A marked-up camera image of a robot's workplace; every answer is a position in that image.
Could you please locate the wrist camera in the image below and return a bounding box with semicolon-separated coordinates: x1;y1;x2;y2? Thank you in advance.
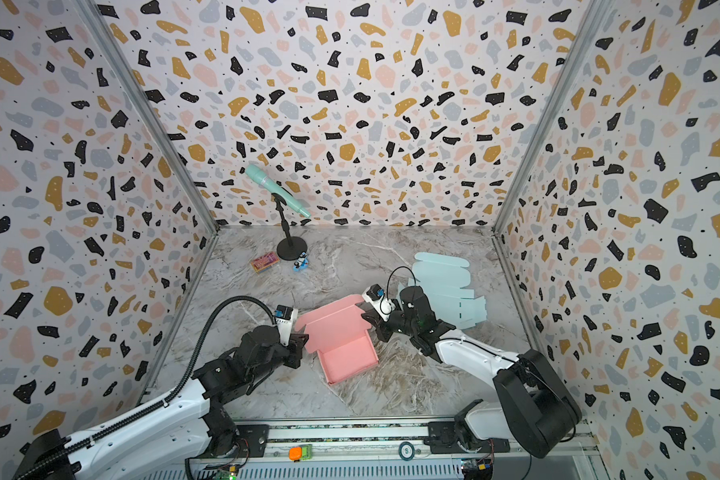
274;305;298;347
362;284;396;322

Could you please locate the small pink card box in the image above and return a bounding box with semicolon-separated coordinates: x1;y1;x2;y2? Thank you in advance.
250;251;280;273

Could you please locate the mint green microphone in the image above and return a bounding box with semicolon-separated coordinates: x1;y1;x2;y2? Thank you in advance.
245;164;311;218

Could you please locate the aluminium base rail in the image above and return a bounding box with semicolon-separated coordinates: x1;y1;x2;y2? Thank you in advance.
119;416;607;480

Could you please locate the pink paper box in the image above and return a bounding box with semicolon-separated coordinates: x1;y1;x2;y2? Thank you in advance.
294;294;379;385

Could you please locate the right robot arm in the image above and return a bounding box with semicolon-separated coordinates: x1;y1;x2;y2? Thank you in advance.
362;284;583;459

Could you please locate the orange button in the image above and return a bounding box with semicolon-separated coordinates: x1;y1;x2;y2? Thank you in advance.
288;444;312;462

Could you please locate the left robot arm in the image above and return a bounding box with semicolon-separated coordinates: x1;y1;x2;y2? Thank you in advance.
14;325;309;479

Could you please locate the thin black camera cable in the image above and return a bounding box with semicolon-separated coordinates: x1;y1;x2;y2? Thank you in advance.
386;265;418;301

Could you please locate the black microphone stand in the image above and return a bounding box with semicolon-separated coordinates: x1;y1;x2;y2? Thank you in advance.
272;194;308;261

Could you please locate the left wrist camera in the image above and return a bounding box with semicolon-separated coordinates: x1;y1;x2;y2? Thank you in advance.
274;305;298;347

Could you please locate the small blue toy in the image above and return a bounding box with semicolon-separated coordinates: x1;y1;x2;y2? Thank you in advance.
294;252;309;272

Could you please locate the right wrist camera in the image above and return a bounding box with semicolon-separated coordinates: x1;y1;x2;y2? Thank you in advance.
362;284;396;322

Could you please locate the mint flat paper box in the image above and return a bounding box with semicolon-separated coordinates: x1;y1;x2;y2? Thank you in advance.
408;252;487;330

